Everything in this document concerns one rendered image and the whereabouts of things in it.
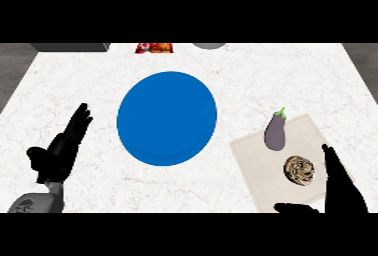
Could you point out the purple eggplant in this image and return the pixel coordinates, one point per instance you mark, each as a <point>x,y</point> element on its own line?
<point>274,133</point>

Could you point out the grey round object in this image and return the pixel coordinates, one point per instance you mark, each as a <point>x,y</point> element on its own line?
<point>209,45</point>

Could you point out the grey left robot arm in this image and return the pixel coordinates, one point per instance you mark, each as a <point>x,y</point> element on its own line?
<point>39,201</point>

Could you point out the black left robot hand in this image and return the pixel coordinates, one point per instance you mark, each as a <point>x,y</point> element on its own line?
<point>59,156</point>

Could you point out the red orange packet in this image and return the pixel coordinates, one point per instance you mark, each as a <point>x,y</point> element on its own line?
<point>153,47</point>

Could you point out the brown cupcake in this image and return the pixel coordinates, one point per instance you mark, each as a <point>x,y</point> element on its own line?
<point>298,170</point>

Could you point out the blue plate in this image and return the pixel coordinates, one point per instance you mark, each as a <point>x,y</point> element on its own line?
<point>166,118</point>

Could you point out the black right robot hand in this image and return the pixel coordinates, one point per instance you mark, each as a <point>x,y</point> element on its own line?
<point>339,190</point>

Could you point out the beige placemat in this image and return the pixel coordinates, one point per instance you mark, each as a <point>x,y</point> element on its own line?
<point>289,156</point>

